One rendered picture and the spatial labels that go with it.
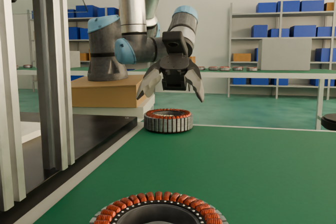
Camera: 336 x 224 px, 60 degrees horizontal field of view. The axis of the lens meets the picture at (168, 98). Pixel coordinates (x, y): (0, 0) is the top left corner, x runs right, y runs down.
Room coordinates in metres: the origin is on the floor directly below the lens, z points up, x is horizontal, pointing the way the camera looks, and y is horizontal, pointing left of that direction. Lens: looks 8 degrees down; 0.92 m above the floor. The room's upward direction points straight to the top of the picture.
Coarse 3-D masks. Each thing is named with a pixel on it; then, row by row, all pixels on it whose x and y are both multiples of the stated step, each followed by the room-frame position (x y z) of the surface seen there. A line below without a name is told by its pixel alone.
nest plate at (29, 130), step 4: (20, 124) 0.55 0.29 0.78; (24, 124) 0.55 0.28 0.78; (28, 124) 0.55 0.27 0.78; (32, 124) 0.55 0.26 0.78; (36, 124) 0.55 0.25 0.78; (24, 128) 0.52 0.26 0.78; (28, 128) 0.52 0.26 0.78; (32, 128) 0.52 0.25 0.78; (36, 128) 0.52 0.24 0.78; (24, 132) 0.49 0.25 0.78; (28, 132) 0.49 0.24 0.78; (32, 132) 0.50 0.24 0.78; (36, 132) 0.51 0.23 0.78; (24, 136) 0.47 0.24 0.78; (28, 136) 0.48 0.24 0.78; (32, 136) 0.49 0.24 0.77; (36, 136) 0.50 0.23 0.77; (24, 140) 0.47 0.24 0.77
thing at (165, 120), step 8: (152, 112) 0.66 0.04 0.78; (160, 112) 0.68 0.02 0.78; (168, 112) 0.68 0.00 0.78; (176, 112) 0.67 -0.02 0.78; (184, 112) 0.66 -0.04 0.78; (144, 120) 0.63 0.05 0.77; (152, 120) 0.61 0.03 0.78; (160, 120) 0.60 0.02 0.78; (168, 120) 0.60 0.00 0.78; (176, 120) 0.60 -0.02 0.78; (184, 120) 0.61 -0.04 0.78; (192, 120) 0.64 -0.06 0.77; (152, 128) 0.61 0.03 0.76; (160, 128) 0.60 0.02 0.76; (168, 128) 0.60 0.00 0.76; (176, 128) 0.60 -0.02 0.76; (184, 128) 0.61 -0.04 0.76
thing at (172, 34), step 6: (162, 36) 0.67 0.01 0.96; (168, 36) 0.67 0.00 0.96; (174, 36) 0.67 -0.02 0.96; (180, 36) 0.67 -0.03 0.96; (168, 42) 0.68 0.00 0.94; (174, 42) 0.67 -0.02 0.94; (180, 42) 0.68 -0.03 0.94; (168, 48) 0.72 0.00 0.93; (174, 48) 0.71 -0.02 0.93; (180, 48) 0.71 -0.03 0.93; (186, 48) 0.75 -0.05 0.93; (186, 54) 0.75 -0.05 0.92
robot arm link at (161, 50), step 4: (156, 40) 0.88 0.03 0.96; (160, 40) 0.89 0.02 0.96; (156, 44) 0.87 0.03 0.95; (160, 44) 0.88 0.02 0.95; (160, 48) 0.88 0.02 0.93; (164, 48) 0.88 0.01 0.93; (160, 52) 0.88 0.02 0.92; (164, 52) 0.88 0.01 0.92; (156, 56) 0.88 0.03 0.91; (160, 56) 0.88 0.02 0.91; (156, 60) 0.89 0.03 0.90
